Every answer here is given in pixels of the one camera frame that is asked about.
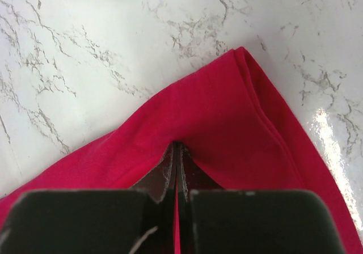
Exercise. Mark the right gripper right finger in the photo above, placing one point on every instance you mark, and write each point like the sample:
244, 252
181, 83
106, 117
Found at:
217, 220

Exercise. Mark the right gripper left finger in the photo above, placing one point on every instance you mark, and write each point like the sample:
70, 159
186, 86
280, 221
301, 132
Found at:
134, 220

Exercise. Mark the red t shirt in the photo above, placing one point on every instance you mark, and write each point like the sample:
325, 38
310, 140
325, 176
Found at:
236, 125

